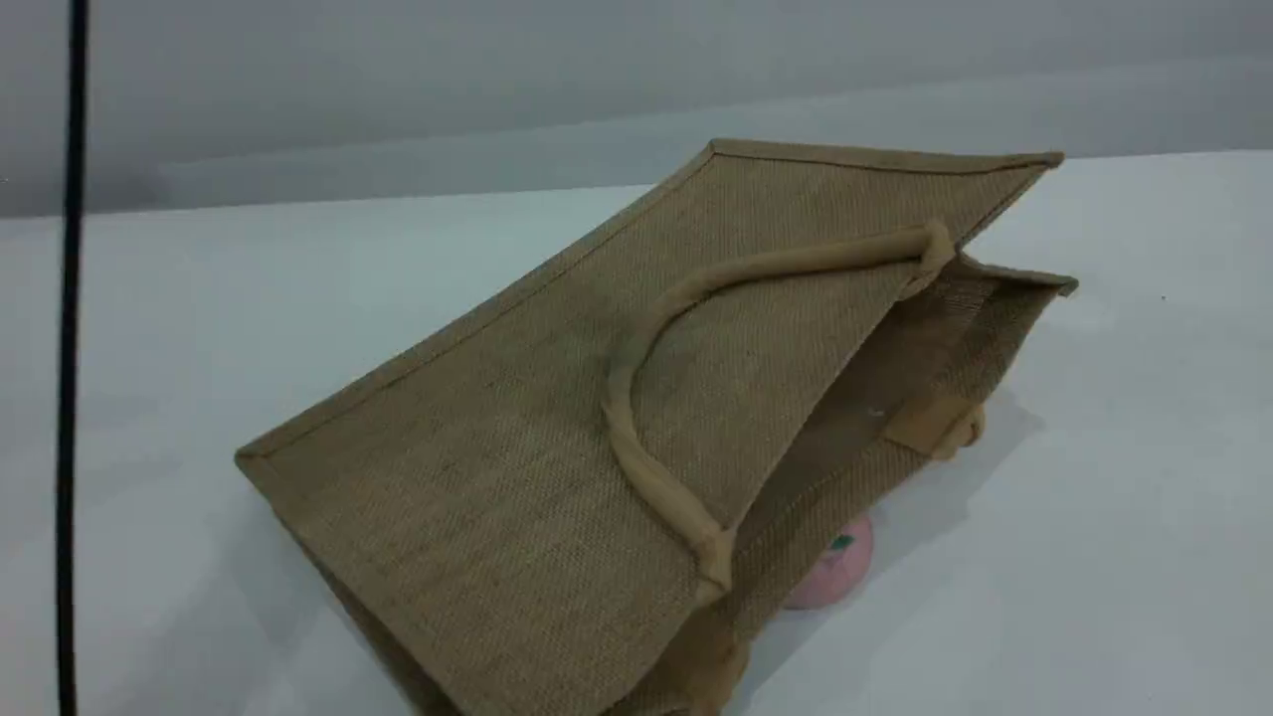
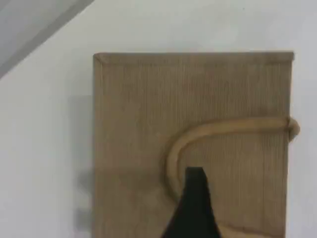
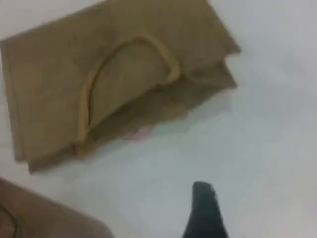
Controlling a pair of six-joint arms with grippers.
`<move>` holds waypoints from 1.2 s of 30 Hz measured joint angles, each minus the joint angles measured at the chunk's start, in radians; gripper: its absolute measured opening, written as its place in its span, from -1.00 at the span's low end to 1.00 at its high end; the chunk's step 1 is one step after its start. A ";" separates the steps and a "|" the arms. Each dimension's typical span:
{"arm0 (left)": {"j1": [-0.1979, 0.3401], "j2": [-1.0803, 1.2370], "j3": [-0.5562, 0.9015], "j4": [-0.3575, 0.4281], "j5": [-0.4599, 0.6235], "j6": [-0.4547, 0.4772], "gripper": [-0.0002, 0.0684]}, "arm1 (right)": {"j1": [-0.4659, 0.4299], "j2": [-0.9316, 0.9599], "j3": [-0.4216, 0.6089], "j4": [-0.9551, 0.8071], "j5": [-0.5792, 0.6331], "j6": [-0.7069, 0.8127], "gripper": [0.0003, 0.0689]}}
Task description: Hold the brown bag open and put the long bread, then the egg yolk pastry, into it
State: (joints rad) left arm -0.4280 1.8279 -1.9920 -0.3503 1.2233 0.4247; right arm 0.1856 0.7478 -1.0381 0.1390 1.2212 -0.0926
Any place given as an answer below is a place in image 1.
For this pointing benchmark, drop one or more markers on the brown jute tote bag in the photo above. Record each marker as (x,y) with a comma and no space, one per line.
(597,447)

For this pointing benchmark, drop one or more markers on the pink peach bun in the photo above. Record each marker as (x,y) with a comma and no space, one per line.
(840,572)

